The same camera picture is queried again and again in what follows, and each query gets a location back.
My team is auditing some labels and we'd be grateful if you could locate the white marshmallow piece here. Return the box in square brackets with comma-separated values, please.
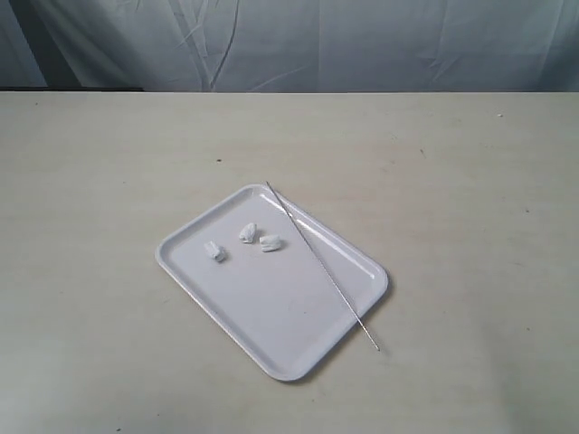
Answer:
[204, 241, 226, 263]
[259, 234, 283, 252]
[239, 222, 259, 244]

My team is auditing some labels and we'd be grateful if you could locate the thin metal skewer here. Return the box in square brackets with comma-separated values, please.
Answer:
[265, 180, 381, 353]

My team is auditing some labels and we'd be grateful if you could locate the white plastic tray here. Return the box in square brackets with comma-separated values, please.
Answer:
[156, 184, 389, 382]

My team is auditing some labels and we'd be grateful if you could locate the grey fabric backdrop curtain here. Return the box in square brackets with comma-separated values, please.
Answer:
[1, 1, 578, 93]

